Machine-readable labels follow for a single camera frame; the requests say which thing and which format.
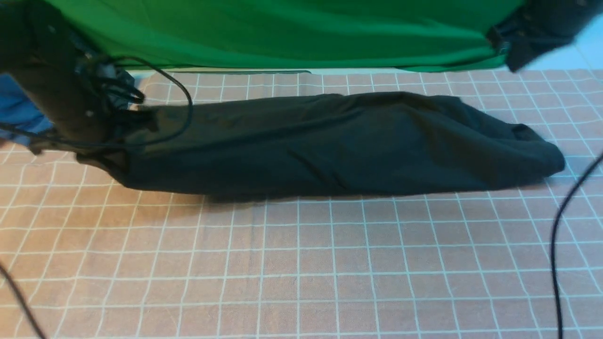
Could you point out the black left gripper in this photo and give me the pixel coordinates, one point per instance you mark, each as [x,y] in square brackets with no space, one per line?
[103,135]

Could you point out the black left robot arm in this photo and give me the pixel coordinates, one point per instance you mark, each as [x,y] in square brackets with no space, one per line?
[84,94]

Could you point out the blue crumpled garment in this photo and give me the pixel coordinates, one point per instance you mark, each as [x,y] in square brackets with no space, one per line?
[18,110]

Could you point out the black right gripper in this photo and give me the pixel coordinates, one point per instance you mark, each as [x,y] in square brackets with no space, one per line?
[538,27]

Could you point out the dark gray long-sleeve shirt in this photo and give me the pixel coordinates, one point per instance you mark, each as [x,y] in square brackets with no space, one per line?
[383,143]

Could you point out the green backdrop cloth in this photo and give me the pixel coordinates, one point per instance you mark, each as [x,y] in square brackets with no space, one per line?
[413,35]

